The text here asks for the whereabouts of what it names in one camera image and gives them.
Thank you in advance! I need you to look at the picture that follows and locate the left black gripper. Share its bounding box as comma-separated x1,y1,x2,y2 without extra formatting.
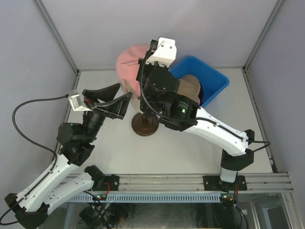
83,83,133,143

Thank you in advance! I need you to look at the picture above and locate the pink baseball cap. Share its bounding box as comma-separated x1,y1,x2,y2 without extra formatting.
116,44,150,86

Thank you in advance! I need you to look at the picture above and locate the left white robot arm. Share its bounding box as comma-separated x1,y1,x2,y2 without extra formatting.
4,83,132,229

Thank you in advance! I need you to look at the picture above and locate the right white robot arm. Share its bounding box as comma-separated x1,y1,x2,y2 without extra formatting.
136,57,255,190

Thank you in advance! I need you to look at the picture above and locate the beige mannequin head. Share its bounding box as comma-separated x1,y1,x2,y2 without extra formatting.
120,79,142,113

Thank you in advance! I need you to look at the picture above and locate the beige cap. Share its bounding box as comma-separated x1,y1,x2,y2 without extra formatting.
177,74,201,104

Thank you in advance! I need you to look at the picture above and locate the dark round wooden stand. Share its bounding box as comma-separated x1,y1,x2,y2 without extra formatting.
131,113,159,136

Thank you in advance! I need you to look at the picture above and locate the blue plastic bin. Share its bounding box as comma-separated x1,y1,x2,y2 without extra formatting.
170,56,230,107

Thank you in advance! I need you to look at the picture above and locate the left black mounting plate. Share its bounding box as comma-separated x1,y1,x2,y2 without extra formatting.
92,175,120,191

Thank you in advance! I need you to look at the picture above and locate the black mounting plate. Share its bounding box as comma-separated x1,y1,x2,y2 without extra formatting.
92,175,120,191
203,175,248,192

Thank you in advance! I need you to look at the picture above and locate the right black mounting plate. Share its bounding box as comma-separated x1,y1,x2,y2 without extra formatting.
203,175,248,192

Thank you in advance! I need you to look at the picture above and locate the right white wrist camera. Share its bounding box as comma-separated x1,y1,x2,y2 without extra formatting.
146,37,177,68

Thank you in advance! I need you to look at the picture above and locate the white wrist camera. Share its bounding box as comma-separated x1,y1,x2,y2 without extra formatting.
68,89,92,112
146,37,177,68

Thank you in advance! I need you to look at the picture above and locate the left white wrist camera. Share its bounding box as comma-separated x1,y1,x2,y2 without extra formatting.
68,89,92,112

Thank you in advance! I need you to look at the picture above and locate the left black camera cable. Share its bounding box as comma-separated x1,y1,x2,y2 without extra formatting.
12,94,72,172

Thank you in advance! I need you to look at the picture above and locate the perforated grey cable duct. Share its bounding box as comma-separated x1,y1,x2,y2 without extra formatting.
68,192,224,204

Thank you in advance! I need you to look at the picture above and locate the aluminium mounting rail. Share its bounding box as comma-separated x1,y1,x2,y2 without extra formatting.
116,173,293,193

